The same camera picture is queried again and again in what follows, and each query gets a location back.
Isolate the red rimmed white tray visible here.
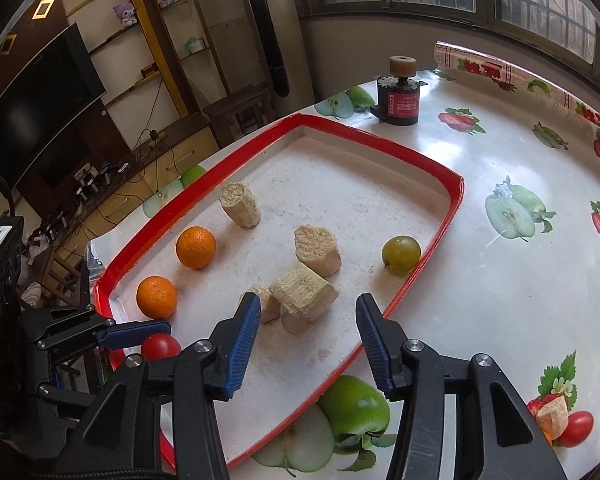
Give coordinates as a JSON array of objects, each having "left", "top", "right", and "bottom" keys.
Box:
[{"left": 91, "top": 114, "right": 465, "bottom": 471}]

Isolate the tall black curved panel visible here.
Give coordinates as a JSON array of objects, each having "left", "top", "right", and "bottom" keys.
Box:
[{"left": 237, "top": 0, "right": 292, "bottom": 97}]

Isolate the green plum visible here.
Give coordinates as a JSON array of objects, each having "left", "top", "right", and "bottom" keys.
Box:
[{"left": 382, "top": 235, "right": 422, "bottom": 275}]

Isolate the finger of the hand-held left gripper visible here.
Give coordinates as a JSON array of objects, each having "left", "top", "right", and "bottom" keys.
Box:
[
  {"left": 22, "top": 305, "right": 172, "bottom": 354},
  {"left": 37, "top": 382, "right": 101, "bottom": 418}
]

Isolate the purple plush toy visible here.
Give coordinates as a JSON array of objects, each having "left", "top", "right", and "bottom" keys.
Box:
[{"left": 112, "top": 2, "right": 138, "bottom": 28}]

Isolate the black motor with red label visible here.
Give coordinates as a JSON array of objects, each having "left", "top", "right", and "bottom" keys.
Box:
[{"left": 372, "top": 56, "right": 428, "bottom": 127}]

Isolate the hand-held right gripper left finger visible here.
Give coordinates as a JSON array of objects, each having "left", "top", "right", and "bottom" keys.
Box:
[{"left": 65, "top": 292, "right": 262, "bottom": 480}]

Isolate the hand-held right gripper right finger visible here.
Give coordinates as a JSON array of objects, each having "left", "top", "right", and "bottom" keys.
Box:
[{"left": 355, "top": 293, "right": 568, "bottom": 480}]

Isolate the small peeled sugarcane piece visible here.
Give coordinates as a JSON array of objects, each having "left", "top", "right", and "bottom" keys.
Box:
[{"left": 247, "top": 284, "right": 282, "bottom": 323}]

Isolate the wooden wall shelf unit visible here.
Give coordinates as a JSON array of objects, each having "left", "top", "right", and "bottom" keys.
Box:
[{"left": 55, "top": 0, "right": 231, "bottom": 116}]

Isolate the dark wooden stool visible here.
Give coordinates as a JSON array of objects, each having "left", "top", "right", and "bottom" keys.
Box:
[{"left": 202, "top": 85, "right": 272, "bottom": 148}]

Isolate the wooden television cabinet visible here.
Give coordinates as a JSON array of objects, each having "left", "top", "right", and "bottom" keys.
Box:
[{"left": 30, "top": 110, "right": 221, "bottom": 241}]

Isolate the row of black chargers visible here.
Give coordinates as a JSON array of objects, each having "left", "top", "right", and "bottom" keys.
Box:
[{"left": 72, "top": 160, "right": 131, "bottom": 201}]

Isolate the red tomato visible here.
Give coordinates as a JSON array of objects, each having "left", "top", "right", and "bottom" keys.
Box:
[
  {"left": 560, "top": 410, "right": 595, "bottom": 448},
  {"left": 141, "top": 333, "right": 182, "bottom": 361}
]

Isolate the black flat television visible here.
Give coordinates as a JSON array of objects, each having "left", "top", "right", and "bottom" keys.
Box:
[{"left": 0, "top": 22, "right": 107, "bottom": 191}]

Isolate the fruit print tablecloth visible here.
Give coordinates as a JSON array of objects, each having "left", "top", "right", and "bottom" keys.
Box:
[{"left": 82, "top": 40, "right": 600, "bottom": 480}]

